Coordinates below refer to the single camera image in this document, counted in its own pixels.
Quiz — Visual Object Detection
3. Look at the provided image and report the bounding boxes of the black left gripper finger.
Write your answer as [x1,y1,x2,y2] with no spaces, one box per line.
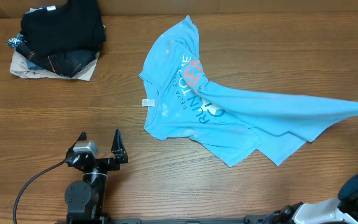
[111,129,126,156]
[71,131,87,149]

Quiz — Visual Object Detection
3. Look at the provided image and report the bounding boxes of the light blue printed t-shirt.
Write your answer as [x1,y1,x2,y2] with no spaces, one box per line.
[139,17,358,167]

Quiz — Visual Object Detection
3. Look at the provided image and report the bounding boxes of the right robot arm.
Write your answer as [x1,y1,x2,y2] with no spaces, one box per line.
[263,174,358,224]

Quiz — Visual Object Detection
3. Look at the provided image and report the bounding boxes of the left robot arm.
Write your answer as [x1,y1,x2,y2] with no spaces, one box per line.
[65,129,128,223]

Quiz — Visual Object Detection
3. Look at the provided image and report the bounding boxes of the dark patterned folded garment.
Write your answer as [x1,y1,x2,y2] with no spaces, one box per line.
[7,34,97,78]

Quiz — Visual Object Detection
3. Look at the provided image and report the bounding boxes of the beige folded garment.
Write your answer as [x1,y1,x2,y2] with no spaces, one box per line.
[9,51,99,82]

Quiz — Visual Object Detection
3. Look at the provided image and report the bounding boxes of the black folded shirt on pile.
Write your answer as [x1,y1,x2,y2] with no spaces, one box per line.
[21,0,106,57]

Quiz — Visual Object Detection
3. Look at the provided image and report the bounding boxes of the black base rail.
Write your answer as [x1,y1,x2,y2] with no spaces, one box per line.
[56,215,273,224]

